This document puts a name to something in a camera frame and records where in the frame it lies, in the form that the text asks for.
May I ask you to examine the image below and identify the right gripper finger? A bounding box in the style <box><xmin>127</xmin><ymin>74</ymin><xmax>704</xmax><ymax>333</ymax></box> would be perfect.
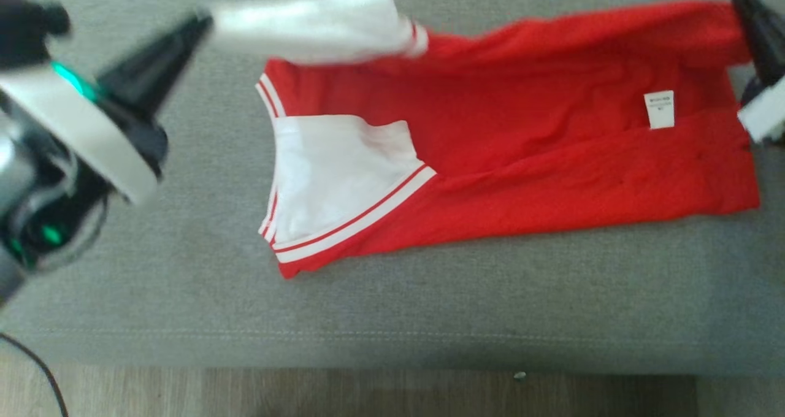
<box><xmin>731</xmin><ymin>0</ymin><xmax>775</xmax><ymax>84</ymax></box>
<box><xmin>764</xmin><ymin>9</ymin><xmax>785</xmax><ymax>80</ymax></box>

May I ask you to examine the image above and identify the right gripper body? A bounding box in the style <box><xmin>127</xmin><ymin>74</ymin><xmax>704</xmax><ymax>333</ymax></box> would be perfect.
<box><xmin>738</xmin><ymin>77</ymin><xmax>785</xmax><ymax>147</ymax></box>

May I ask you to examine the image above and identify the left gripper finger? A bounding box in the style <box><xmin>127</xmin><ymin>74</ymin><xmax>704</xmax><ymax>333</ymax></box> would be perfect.
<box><xmin>98</xmin><ymin>12</ymin><xmax>213</xmax><ymax>90</ymax></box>
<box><xmin>101</xmin><ymin>26</ymin><xmax>213</xmax><ymax>121</ymax></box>

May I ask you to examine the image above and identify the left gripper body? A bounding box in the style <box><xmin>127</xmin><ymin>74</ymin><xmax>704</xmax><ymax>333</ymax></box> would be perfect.
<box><xmin>0</xmin><ymin>64</ymin><xmax>170</xmax><ymax>204</ymax></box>

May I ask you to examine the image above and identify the red and white garment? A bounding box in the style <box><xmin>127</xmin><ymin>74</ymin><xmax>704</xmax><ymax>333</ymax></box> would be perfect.
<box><xmin>205</xmin><ymin>0</ymin><xmax>762</xmax><ymax>280</ymax></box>

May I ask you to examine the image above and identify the grey sofa chaise cushion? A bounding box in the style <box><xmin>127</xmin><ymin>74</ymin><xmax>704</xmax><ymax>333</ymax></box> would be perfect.
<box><xmin>0</xmin><ymin>0</ymin><xmax>785</xmax><ymax>378</ymax></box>

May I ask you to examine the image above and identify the thin black cable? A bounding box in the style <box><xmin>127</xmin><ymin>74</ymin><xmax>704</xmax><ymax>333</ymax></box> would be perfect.
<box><xmin>0</xmin><ymin>333</ymin><xmax>69</xmax><ymax>417</ymax></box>

